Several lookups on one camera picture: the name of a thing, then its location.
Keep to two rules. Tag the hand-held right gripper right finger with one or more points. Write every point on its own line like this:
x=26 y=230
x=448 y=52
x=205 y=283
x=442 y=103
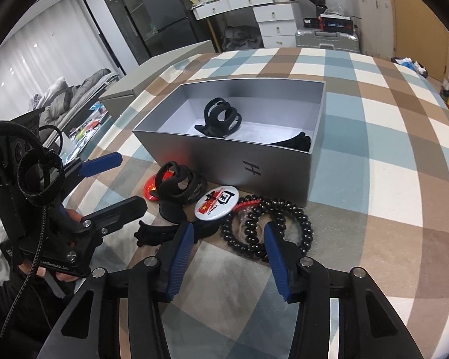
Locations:
x=278 y=265

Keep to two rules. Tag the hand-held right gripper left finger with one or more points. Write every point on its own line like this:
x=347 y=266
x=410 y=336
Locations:
x=176 y=260

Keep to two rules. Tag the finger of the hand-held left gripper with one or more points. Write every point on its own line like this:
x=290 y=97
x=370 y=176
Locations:
x=116 y=213
x=101 y=163

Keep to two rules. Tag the red shiny badge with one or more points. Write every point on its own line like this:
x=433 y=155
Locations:
x=151 y=187

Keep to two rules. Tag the round white printed badge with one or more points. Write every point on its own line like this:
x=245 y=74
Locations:
x=215 y=204

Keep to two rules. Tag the grey cardboard box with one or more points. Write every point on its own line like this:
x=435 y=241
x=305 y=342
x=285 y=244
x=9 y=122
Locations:
x=224 y=164

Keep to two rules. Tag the person's left forearm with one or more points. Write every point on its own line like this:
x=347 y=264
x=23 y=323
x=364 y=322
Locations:
x=26 y=318

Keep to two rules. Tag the person's left hand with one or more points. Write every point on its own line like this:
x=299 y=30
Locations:
x=73 y=215

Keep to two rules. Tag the colourful floor clutter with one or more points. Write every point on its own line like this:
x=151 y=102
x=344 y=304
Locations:
x=89 y=123

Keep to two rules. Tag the pile of grey jackets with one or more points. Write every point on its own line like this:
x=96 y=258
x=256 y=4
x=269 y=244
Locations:
x=75 y=93

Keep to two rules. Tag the white curtain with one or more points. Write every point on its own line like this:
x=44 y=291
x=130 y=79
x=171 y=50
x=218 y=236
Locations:
x=41 y=52

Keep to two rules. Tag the checked blanket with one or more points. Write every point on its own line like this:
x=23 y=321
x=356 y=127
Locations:
x=378 y=157

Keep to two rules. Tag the black glass cabinet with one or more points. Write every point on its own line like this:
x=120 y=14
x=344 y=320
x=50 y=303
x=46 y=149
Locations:
x=116 y=15

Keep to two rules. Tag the dark grey refrigerator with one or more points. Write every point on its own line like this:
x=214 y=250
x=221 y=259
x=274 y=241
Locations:
x=164 y=3

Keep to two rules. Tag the dark grey backpack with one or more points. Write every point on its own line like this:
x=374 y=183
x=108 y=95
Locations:
x=241 y=37

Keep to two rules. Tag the silver suitcase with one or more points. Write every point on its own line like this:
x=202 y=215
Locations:
x=321 y=40

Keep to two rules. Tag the white desk with drawers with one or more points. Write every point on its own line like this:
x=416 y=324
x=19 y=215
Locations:
x=277 y=15

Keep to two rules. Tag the blue white plastic bags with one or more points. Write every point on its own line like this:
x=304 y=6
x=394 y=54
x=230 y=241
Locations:
x=408 y=65

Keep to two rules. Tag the small black box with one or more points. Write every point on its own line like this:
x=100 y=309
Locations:
x=309 y=23

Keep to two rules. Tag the black red long box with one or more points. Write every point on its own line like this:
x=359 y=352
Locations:
x=336 y=24

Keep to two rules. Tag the white suitcase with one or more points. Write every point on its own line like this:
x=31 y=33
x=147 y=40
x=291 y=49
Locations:
x=374 y=18

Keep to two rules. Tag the wooden door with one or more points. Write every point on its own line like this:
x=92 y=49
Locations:
x=419 y=18

